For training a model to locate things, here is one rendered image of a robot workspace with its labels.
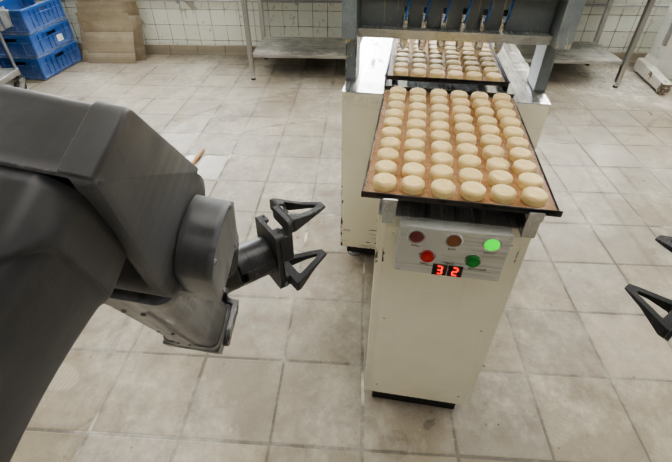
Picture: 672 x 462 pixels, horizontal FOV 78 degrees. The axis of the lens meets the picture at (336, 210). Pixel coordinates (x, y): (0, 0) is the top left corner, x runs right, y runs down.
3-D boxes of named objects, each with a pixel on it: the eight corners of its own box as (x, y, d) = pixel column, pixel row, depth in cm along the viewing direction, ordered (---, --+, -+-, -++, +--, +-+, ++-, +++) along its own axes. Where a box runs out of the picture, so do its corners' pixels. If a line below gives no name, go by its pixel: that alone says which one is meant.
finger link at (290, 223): (312, 218, 69) (261, 240, 64) (310, 182, 64) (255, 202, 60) (336, 240, 64) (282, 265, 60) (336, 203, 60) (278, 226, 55)
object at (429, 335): (378, 262, 199) (395, 78, 144) (452, 270, 194) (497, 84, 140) (362, 403, 144) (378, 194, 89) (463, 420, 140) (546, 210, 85)
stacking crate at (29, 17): (27, 18, 411) (17, -5, 398) (67, 18, 410) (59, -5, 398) (-15, 35, 363) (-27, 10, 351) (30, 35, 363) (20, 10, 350)
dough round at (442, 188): (459, 195, 88) (460, 187, 86) (440, 201, 86) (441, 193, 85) (444, 183, 91) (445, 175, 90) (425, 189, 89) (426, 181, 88)
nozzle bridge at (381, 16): (352, 61, 175) (354, -31, 154) (532, 71, 166) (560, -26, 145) (340, 91, 149) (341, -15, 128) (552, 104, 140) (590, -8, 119)
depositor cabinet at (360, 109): (367, 136, 300) (373, 10, 249) (469, 144, 291) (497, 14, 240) (340, 258, 201) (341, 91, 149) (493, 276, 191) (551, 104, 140)
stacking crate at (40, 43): (38, 39, 424) (29, 18, 411) (75, 39, 422) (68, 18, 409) (-4, 58, 376) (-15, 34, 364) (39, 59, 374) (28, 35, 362)
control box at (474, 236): (394, 260, 101) (400, 215, 93) (496, 271, 98) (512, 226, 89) (394, 270, 98) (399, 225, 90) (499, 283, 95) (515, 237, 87)
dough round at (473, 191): (459, 187, 90) (461, 179, 89) (483, 189, 89) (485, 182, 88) (459, 200, 86) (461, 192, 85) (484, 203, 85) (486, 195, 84)
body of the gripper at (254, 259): (271, 261, 68) (229, 280, 64) (265, 211, 62) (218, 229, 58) (292, 285, 63) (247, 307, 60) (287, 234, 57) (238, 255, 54)
